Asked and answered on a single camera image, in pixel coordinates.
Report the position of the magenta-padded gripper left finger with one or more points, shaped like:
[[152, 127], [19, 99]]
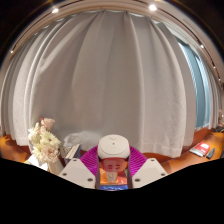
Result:
[[78, 171]]

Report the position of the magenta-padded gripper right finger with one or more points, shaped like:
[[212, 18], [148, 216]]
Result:
[[148, 171]]

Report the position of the white and red charger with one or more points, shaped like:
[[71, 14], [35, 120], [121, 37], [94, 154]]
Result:
[[113, 148]]

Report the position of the white ceramic vase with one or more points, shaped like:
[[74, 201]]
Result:
[[55, 166]]

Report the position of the orange book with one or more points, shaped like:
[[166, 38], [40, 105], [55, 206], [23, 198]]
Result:
[[121, 179]]

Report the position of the blue flat book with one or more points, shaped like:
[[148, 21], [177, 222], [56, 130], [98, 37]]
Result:
[[113, 187]]

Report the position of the red and white booklet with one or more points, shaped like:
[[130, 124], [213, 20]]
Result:
[[200, 149]]

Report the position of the small dark case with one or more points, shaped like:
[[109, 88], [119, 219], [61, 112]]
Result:
[[210, 153]]

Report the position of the white curtain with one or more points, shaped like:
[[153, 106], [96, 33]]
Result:
[[106, 83]]

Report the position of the window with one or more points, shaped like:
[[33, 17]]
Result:
[[200, 90]]

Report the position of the ceiling spot lights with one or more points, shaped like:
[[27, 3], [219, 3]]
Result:
[[152, 7]]

